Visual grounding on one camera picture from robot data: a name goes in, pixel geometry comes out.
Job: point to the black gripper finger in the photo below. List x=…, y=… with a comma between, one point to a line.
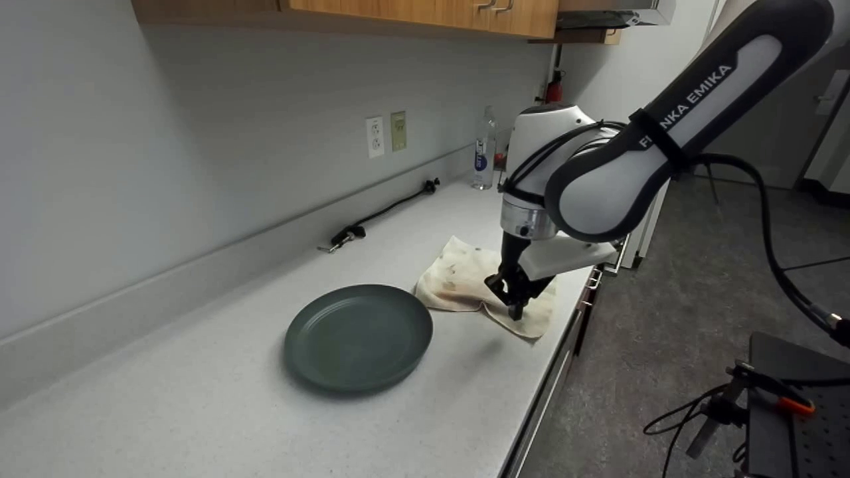
x=495, y=287
x=516, y=312

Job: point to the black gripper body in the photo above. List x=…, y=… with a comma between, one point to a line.
x=516, y=286

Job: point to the beige cloth towel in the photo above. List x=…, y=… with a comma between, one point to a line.
x=456, y=282

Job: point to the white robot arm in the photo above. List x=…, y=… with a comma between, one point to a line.
x=584, y=185

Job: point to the clear water bottle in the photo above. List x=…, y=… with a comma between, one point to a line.
x=483, y=154

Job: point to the dark green plate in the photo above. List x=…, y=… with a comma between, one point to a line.
x=358, y=341

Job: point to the red fire extinguisher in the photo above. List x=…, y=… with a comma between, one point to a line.
x=553, y=91

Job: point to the wooden upper cabinet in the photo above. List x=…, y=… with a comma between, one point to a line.
x=528, y=20

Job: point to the black stand with clamps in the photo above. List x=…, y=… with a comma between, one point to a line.
x=789, y=403

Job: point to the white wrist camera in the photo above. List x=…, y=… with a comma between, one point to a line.
x=556, y=257

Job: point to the beige wall switch plate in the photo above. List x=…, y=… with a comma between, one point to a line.
x=400, y=132

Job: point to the white wall outlet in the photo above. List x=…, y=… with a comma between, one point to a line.
x=375, y=137

